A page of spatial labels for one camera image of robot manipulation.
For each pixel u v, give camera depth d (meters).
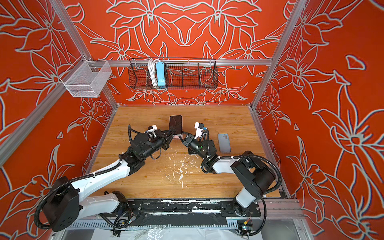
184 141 0.70
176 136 0.74
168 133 0.71
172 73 1.00
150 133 0.69
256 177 0.45
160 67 0.89
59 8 0.70
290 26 0.77
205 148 0.63
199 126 0.74
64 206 0.40
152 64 0.88
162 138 0.68
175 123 0.78
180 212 0.73
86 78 0.92
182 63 0.92
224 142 0.97
